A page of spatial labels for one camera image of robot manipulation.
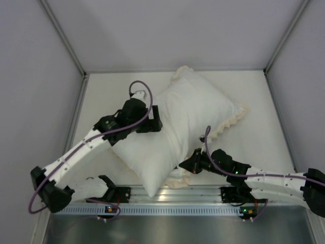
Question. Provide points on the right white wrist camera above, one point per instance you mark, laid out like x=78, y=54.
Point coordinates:
x=204, y=142

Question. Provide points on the aluminium mounting rail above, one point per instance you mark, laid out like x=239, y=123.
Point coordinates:
x=190, y=194

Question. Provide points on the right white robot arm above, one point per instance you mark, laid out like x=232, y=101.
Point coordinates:
x=303, y=189

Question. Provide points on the left aluminium frame post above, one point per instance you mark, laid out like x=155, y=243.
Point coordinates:
x=62, y=36

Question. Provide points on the right aluminium frame post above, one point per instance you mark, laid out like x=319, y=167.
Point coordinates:
x=302, y=8

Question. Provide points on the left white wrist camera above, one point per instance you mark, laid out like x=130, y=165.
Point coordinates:
x=140, y=95

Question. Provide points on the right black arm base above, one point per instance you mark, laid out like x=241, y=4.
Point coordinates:
x=236, y=195

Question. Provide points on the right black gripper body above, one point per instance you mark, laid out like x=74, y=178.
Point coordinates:
x=194, y=162

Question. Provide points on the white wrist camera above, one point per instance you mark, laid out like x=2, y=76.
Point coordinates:
x=140, y=95
x=204, y=142

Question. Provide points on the aluminium frame post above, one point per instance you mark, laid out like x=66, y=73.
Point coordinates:
x=62, y=36
x=302, y=8

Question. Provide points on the white pillowcase with cream ruffle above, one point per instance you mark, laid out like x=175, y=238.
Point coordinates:
x=192, y=103

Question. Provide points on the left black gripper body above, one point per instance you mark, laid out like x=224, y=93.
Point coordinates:
x=151, y=122

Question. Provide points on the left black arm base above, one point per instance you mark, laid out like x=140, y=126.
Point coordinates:
x=120, y=194

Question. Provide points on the perforated grey cable duct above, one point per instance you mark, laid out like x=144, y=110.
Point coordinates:
x=157, y=210

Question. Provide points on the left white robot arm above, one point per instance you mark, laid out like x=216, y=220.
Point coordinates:
x=53, y=182

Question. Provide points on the white pillow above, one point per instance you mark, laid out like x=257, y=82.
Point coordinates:
x=154, y=157

